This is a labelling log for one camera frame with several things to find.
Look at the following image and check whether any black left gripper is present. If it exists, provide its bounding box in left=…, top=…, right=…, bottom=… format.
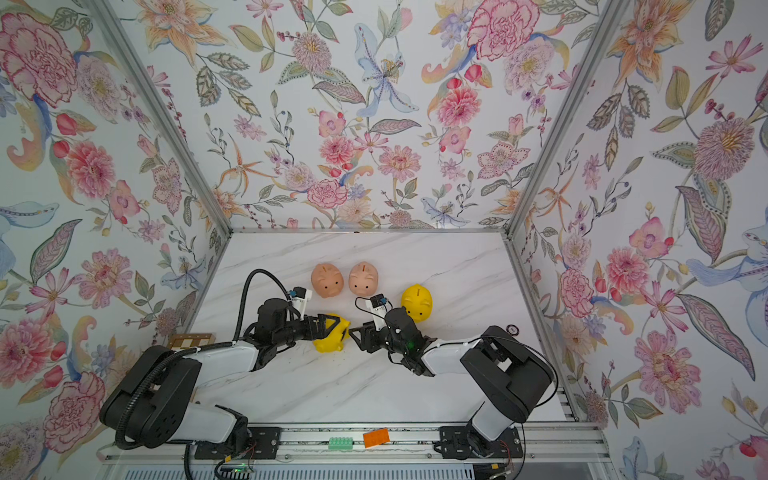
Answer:
left=273, top=315, right=341, bottom=349

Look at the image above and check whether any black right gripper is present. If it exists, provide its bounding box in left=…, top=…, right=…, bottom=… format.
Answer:
left=350, top=319, right=411, bottom=359

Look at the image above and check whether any pink piggy bank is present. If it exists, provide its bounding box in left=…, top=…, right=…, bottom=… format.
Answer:
left=348, top=261, right=379, bottom=298
left=311, top=263, right=344, bottom=299

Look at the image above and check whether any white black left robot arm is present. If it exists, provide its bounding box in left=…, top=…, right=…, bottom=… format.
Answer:
left=99, top=299, right=349, bottom=454

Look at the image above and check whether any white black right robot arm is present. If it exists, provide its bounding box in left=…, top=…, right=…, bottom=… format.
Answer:
left=349, top=307, right=559, bottom=460

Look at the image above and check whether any orange tag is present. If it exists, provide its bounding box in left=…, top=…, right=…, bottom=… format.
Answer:
left=363, top=428, right=390, bottom=449

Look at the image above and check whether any green terminal block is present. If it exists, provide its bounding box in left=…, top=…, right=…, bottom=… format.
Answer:
left=327, top=437, right=355, bottom=451

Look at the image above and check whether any wooden checker board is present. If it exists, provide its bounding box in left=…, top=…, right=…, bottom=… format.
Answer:
left=167, top=333, right=216, bottom=351

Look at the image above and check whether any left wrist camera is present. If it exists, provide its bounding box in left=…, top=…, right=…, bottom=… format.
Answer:
left=289, top=287, right=313, bottom=309

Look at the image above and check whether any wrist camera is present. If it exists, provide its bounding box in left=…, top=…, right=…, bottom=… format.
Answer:
left=367, top=294, right=389, bottom=331
left=289, top=287, right=313, bottom=309

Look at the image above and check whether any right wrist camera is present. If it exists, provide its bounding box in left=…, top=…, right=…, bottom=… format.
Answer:
left=367, top=294, right=389, bottom=331

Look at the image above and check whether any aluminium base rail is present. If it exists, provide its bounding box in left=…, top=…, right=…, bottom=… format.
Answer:
left=95, top=422, right=607, bottom=466

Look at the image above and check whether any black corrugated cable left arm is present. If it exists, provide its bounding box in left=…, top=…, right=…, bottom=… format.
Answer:
left=113, top=268, right=301, bottom=451

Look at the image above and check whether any aluminium frame corner post left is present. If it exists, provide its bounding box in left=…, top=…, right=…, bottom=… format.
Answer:
left=84, top=0, right=233, bottom=241

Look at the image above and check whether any aluminium frame corner post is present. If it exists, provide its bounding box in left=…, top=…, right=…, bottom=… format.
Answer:
left=505, top=0, right=628, bottom=240
left=84, top=0, right=233, bottom=241

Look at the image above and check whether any aluminium frame corner post right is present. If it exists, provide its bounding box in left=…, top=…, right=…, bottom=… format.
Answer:
left=505, top=0, right=628, bottom=240

